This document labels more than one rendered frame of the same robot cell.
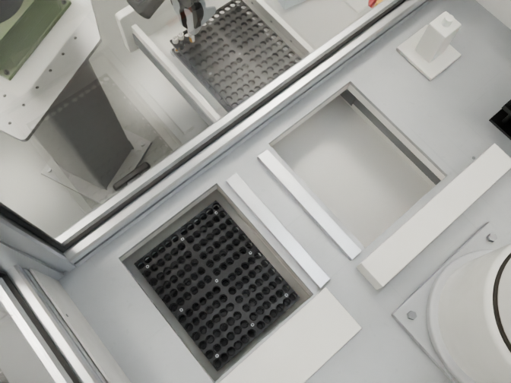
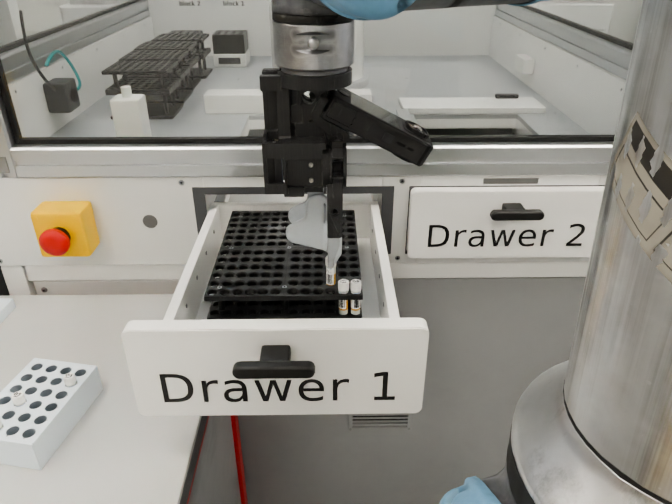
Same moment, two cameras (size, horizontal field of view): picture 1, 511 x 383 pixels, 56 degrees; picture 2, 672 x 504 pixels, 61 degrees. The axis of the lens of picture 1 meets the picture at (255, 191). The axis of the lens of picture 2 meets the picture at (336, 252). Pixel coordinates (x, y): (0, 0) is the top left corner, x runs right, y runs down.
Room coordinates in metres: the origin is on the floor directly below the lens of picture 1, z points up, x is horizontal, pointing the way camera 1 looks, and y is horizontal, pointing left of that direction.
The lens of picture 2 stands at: (0.98, 0.56, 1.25)
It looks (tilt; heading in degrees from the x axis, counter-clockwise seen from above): 29 degrees down; 225
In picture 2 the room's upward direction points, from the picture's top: straight up
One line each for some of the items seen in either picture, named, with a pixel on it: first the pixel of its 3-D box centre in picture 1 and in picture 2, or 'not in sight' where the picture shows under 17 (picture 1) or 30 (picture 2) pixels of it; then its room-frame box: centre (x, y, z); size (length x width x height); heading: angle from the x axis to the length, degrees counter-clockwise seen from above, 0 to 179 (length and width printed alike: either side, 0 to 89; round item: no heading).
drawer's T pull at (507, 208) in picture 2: not in sight; (514, 211); (0.28, 0.21, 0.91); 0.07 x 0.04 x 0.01; 136
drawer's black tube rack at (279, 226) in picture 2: not in sight; (290, 268); (0.57, 0.06, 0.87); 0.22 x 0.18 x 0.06; 46
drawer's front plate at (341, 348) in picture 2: not in sight; (278, 368); (0.71, 0.20, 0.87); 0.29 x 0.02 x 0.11; 136
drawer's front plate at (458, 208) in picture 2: not in sight; (506, 223); (0.26, 0.19, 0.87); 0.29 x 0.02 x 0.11; 136
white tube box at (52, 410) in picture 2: not in sight; (37, 409); (0.89, -0.02, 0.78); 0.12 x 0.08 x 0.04; 35
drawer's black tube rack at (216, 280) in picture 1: (217, 283); not in sight; (0.12, 0.05, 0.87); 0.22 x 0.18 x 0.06; 46
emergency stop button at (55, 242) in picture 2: not in sight; (56, 240); (0.76, -0.22, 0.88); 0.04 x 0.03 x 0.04; 136
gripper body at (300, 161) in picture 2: not in sight; (308, 130); (0.61, 0.14, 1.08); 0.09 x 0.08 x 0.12; 136
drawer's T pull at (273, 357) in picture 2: not in sight; (275, 361); (0.73, 0.22, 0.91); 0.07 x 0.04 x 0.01; 136
